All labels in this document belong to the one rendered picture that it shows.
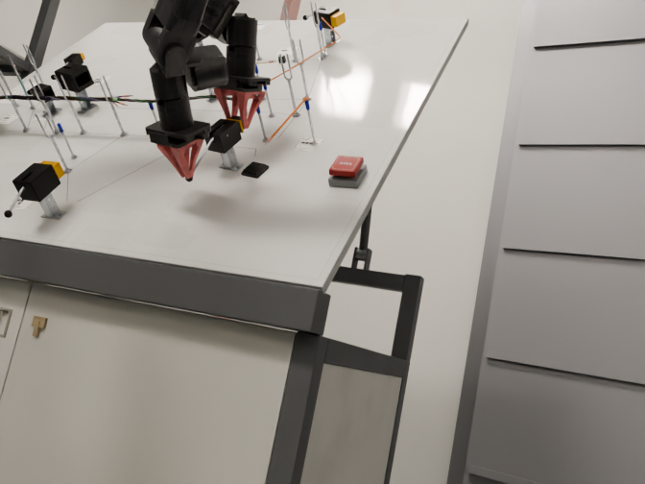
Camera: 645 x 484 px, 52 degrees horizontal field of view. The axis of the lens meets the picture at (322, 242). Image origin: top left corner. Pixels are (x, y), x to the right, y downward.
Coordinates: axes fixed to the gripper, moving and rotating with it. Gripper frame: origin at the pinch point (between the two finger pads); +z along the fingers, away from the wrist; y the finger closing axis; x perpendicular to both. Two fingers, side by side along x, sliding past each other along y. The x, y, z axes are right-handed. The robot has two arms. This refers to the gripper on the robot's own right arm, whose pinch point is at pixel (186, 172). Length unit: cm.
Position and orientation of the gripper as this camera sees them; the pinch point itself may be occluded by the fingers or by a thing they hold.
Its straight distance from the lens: 123.9
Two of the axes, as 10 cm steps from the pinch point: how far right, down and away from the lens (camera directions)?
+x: -5.4, 4.6, -7.0
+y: -8.4, -2.3, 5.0
